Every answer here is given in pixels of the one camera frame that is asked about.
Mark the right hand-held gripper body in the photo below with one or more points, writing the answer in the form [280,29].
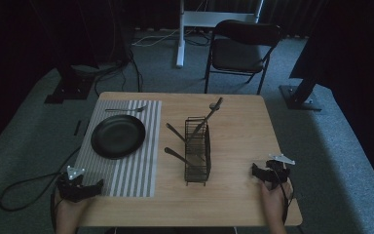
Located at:
[277,172]

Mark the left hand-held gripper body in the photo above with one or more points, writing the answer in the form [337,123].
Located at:
[73,191]

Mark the person's left hand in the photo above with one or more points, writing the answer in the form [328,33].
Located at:
[73,211]

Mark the person's right hand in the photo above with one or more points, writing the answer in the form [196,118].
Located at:
[274,201]

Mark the grey striped placemat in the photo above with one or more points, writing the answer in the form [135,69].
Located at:
[130,175]

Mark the black round plate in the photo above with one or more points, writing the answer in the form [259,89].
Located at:
[118,136]

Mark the small grey round object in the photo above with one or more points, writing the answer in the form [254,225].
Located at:
[213,106]

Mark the black stand base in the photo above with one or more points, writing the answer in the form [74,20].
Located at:
[300,97]
[68,91]

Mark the silver fork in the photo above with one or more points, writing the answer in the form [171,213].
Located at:
[126,109]

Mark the black folding chair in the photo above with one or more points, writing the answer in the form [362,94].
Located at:
[237,55]

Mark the white desk frame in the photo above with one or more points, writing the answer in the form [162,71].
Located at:
[181,39]

